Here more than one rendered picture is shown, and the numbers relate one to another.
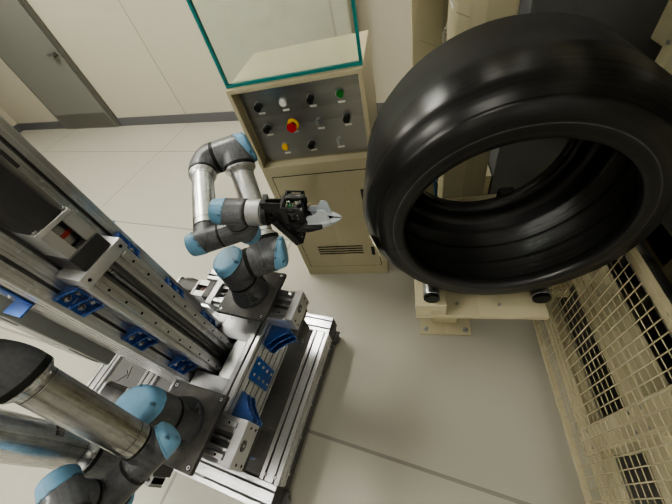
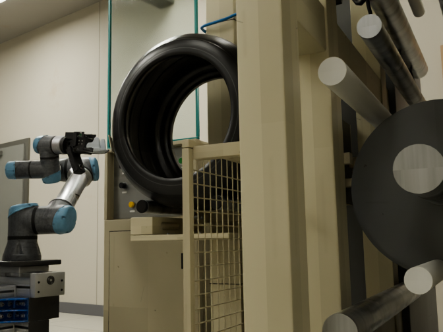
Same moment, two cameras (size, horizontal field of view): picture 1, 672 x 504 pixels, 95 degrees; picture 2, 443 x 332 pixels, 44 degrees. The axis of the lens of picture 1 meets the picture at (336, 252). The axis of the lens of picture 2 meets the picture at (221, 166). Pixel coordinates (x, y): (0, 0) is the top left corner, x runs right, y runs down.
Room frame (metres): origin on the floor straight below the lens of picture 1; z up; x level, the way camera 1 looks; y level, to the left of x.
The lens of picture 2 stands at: (-1.36, -0.68, 0.78)
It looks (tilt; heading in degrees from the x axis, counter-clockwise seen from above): 8 degrees up; 6
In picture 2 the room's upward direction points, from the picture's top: 1 degrees counter-clockwise
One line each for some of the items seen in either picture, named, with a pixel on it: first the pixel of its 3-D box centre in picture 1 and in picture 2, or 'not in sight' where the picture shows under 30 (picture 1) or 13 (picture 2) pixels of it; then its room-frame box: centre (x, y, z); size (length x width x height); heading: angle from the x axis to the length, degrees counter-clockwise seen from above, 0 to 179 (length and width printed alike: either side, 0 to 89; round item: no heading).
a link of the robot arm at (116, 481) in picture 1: (110, 494); not in sight; (0.18, 0.65, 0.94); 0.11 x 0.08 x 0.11; 123
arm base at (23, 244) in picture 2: (246, 285); (22, 248); (0.80, 0.38, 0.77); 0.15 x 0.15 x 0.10
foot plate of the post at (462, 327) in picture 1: (443, 312); not in sight; (0.78, -0.48, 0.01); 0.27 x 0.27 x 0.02; 69
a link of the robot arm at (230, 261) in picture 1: (235, 267); (24, 219); (0.80, 0.37, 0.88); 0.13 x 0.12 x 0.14; 91
